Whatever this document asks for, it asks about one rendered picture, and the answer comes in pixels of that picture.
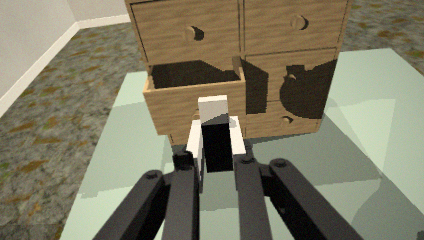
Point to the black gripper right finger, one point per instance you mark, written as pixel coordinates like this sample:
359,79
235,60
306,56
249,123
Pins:
303,209

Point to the small wooden chest of drawers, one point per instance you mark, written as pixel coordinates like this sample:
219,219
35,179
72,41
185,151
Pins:
242,52

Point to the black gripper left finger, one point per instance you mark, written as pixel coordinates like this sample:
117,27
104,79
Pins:
135,219

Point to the black and white eraser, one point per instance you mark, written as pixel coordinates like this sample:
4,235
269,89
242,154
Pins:
214,121

